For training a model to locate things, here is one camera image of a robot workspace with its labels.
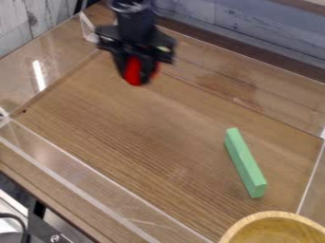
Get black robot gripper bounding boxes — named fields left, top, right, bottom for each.
left=95, top=9, right=177, bottom=84

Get red plush strawberry toy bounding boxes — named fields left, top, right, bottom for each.
left=123, top=56, right=140, bottom=85

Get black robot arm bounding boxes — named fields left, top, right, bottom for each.
left=95, top=0, right=177, bottom=85

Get green rectangular block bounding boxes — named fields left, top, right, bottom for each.
left=223, top=128, right=267, bottom=198

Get black metal table clamp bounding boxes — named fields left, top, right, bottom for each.
left=0, top=198, right=75, bottom=243

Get wooden bowl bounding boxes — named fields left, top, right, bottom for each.
left=218, top=211, right=325, bottom=243

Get clear acrylic corner bracket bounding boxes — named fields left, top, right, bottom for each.
left=79, top=11, right=126, bottom=50

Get clear acrylic enclosure walls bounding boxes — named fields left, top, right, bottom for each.
left=0, top=16, right=325, bottom=243

